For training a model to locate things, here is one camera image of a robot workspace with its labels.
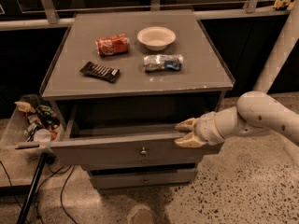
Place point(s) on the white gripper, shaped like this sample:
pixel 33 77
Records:
pixel 206 128

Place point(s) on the grey top drawer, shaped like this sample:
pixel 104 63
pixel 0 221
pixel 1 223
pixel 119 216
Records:
pixel 111 133

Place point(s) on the grey drawer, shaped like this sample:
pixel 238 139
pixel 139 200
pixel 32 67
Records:
pixel 169 177
pixel 142 164
pixel 111 133

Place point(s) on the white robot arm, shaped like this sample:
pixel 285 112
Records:
pixel 255 111

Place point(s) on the grey middle drawer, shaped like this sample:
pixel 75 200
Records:
pixel 142 164

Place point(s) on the grey bottom drawer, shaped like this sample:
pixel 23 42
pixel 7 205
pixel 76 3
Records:
pixel 169 177

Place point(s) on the grey drawer cabinet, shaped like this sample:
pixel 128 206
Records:
pixel 200 84

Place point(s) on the silver blue chip bag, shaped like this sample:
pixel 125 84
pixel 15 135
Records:
pixel 162 62

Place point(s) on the white paper bowl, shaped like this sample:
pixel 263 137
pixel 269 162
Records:
pixel 156 38

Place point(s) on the black snack bar wrapper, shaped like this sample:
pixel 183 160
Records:
pixel 99 71

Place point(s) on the white cup in bin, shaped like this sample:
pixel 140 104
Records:
pixel 42 135

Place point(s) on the black pole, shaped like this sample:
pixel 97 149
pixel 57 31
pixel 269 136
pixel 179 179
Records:
pixel 32 189

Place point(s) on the yellow object on railing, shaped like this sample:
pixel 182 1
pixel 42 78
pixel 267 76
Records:
pixel 281 4

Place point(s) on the metal railing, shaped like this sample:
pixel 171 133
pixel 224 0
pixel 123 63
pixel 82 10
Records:
pixel 46 3

